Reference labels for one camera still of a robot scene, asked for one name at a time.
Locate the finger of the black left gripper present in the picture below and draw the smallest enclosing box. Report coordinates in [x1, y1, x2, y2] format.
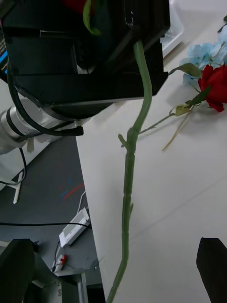
[123, 0, 171, 40]

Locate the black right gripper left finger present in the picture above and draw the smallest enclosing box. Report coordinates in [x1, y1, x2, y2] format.
[0, 238, 36, 303]

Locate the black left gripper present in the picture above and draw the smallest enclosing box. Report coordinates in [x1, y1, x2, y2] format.
[1, 0, 171, 105]

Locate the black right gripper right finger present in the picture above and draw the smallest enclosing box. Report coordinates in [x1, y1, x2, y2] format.
[196, 237, 227, 303]

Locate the red rose with long stem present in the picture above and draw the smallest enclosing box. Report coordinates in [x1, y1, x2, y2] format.
[61, 0, 153, 303]

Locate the shallow white box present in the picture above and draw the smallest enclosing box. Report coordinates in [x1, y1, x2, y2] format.
[160, 0, 185, 58]

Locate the red and white plug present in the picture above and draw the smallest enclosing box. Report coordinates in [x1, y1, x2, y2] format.
[54, 254, 69, 272]

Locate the pale blue flower with stem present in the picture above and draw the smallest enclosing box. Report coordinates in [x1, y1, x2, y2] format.
[162, 15, 227, 152]

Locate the white power strip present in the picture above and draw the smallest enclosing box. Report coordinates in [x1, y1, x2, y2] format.
[58, 205, 92, 249]

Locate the white stand leg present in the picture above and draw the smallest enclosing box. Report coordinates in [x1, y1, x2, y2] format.
[12, 169, 25, 205]

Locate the red rose with green stem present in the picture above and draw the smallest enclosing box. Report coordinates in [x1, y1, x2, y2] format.
[139, 63, 227, 134]

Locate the pale grey robot torso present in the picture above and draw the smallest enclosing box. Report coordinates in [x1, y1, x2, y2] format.
[0, 30, 27, 188]

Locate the black floor cable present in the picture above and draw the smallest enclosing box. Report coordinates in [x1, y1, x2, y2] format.
[0, 221, 92, 230]

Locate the grey metal table frame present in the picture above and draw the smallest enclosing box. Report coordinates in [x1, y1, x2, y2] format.
[51, 258, 105, 303]

